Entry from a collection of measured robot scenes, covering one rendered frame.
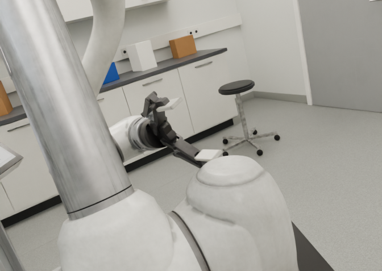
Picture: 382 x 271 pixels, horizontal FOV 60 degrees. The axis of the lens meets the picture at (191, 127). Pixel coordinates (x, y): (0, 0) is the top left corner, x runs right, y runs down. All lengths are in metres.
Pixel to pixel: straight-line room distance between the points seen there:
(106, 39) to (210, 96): 2.97
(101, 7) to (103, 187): 0.38
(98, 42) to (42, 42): 0.24
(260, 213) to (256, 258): 0.07
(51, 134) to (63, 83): 0.07
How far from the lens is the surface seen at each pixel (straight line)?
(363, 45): 3.56
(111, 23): 0.72
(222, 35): 4.60
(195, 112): 3.57
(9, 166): 1.31
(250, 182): 0.49
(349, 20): 3.60
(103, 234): 0.45
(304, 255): 0.75
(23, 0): 0.53
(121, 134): 0.87
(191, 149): 0.74
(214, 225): 0.49
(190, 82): 3.50
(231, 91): 2.94
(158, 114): 0.70
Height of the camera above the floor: 1.28
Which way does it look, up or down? 18 degrees down
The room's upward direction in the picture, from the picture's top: 15 degrees counter-clockwise
